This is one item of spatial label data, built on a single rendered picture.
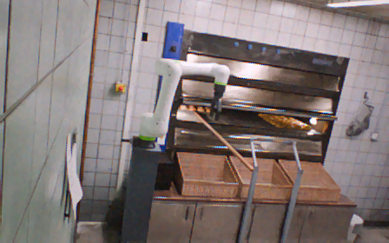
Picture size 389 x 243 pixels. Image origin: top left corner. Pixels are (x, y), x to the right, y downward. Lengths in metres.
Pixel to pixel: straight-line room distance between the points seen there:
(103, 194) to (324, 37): 2.88
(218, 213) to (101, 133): 1.39
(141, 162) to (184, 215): 1.02
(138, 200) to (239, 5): 2.13
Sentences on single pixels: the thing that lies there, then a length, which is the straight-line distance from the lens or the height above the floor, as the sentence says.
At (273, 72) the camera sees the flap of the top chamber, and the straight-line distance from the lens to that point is 3.98.
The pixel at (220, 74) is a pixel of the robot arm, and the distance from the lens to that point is 2.66.
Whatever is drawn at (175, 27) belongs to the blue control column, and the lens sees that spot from 3.56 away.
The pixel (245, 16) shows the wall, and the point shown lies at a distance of 3.79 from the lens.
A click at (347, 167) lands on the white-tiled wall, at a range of 4.82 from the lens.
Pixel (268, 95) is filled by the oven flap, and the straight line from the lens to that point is 4.00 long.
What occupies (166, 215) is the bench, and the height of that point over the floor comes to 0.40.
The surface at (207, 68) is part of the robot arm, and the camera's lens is 2.74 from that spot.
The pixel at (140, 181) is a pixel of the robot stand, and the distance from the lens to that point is 2.72.
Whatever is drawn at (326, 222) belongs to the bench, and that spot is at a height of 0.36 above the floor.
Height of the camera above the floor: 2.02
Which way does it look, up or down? 12 degrees down
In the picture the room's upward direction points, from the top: 9 degrees clockwise
